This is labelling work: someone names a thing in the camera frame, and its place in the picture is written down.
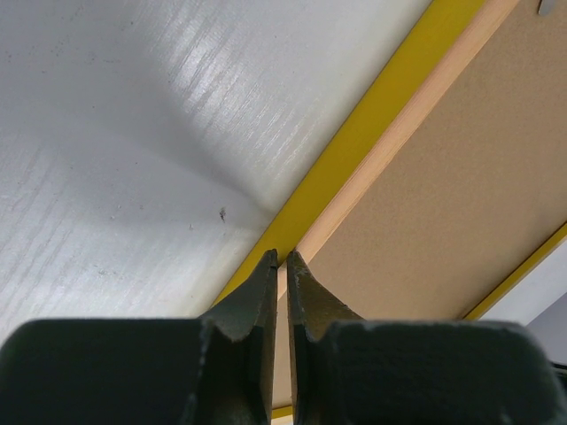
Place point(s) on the brown backing board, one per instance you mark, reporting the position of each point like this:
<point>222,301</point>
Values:
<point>477,189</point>

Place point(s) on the yellow wooden picture frame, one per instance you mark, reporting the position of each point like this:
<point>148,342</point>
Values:
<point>436,51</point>

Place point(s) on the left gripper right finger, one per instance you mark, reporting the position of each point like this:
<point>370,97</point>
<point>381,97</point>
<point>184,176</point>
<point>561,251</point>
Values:
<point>348,370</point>

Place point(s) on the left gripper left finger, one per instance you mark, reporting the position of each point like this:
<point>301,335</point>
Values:
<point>216,368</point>

